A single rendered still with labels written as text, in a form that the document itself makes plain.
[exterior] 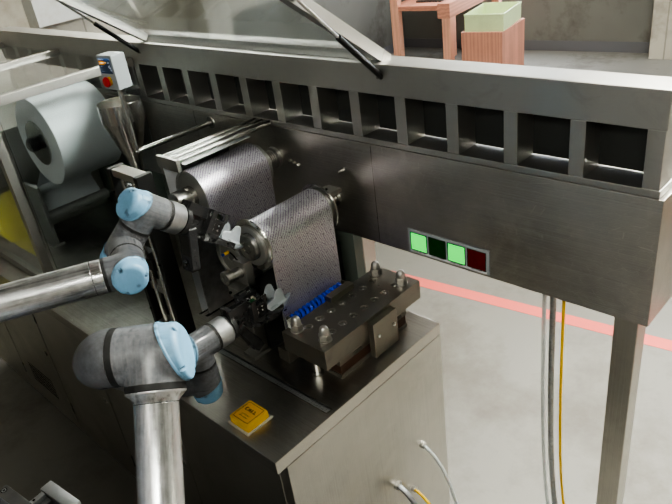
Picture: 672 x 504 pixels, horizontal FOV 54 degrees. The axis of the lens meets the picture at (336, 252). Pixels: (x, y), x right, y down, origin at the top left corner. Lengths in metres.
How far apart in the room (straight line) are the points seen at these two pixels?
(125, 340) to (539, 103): 0.95
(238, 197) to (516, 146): 0.81
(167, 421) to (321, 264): 0.75
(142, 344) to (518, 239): 0.87
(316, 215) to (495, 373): 1.61
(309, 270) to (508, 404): 1.45
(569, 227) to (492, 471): 1.44
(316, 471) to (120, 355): 0.66
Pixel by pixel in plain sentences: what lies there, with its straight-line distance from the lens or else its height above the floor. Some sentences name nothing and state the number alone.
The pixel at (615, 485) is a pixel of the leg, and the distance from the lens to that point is 2.16.
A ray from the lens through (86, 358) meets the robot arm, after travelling 1.33.
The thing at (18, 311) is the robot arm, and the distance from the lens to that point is 1.47.
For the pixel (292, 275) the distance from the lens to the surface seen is 1.78.
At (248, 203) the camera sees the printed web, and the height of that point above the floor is 1.27.
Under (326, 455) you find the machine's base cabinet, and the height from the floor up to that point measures 0.79.
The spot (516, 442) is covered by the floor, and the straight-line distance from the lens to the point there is 2.86.
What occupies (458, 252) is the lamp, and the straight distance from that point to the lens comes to 1.70.
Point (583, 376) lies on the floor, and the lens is 3.19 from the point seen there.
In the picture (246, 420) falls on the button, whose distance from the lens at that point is 1.69.
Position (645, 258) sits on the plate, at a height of 1.31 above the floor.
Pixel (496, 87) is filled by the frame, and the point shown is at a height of 1.63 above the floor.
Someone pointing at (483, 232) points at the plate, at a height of 1.27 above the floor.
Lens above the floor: 2.04
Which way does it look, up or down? 29 degrees down
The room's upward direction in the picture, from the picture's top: 8 degrees counter-clockwise
